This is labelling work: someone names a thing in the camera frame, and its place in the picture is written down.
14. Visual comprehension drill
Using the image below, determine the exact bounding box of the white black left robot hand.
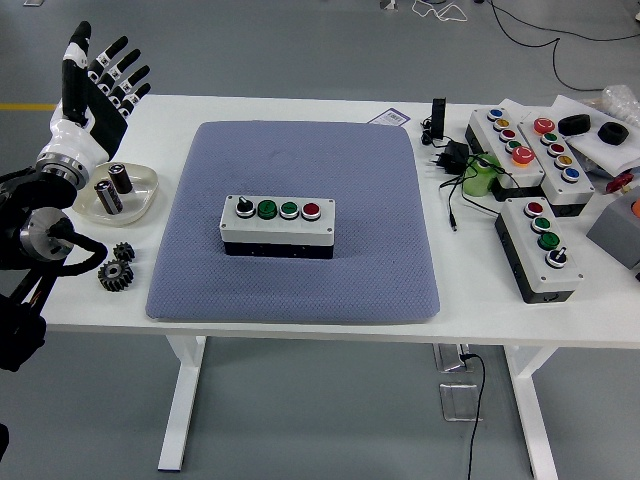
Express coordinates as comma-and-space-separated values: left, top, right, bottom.
47, 20, 152, 174

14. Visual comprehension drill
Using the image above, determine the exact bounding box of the four-control button box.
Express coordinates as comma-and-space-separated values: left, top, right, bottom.
493, 197, 585, 305
218, 193, 336, 260

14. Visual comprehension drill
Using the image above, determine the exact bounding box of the five-button box blue yellow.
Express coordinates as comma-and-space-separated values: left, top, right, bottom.
464, 107, 546, 202

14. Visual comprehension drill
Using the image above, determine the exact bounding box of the five-button box red mushroom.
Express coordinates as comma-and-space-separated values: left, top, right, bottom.
517, 115, 597, 219

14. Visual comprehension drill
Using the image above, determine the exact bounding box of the grey box orange button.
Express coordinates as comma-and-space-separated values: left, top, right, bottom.
585, 185, 640, 271

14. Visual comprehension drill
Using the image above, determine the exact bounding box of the cream shallow dish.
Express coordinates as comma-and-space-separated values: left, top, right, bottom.
72, 160, 160, 227

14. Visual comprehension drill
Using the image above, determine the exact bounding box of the white table leg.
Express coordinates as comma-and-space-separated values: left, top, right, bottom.
157, 335, 209, 472
502, 345, 560, 480

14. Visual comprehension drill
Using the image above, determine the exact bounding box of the blue-grey mesh mat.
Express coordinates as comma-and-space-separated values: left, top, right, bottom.
144, 120, 442, 324

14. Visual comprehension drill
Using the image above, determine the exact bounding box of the purple-edged label card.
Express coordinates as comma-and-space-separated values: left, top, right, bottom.
368, 107, 411, 127

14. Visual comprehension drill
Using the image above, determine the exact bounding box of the black upright device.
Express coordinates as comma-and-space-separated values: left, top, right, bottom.
430, 98, 448, 141

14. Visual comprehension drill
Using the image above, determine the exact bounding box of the black power adapter plug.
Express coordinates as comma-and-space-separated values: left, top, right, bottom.
427, 140, 471, 176

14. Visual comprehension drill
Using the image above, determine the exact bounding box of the green cylinder toy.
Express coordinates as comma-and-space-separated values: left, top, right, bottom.
460, 153, 504, 198

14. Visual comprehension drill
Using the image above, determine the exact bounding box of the white flat board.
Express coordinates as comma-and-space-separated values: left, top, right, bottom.
549, 94, 640, 177

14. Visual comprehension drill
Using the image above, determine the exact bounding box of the red knob part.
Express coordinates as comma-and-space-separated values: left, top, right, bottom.
605, 172, 635, 195

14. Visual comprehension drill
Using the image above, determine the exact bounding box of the clear bubble wrap bag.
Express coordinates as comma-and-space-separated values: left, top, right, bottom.
599, 83, 640, 126

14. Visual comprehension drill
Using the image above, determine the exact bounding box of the black adapter cable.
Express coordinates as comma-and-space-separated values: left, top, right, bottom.
439, 152, 521, 234

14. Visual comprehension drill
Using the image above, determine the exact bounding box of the white floor cord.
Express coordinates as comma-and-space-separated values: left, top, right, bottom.
412, 0, 469, 24

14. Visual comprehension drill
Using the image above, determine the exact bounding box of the clear acrylic bracket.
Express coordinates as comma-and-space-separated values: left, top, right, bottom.
432, 343, 474, 374
438, 382, 484, 423

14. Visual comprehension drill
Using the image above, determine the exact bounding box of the black power cable under table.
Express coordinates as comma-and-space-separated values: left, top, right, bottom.
459, 352, 487, 480

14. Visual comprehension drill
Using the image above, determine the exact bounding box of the black floor cable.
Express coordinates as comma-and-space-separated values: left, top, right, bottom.
487, 0, 640, 92

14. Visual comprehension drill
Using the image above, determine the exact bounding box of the black foam ring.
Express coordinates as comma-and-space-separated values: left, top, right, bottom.
557, 113, 592, 137
597, 121, 629, 147

